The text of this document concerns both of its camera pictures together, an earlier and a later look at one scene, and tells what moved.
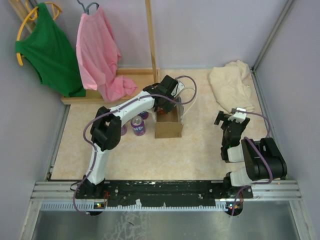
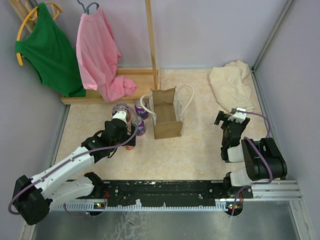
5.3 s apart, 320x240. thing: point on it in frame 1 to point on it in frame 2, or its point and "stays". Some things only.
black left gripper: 167,106 to 127,136
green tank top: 49,50 stays
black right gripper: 222,116 stays
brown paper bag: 170,125 stays
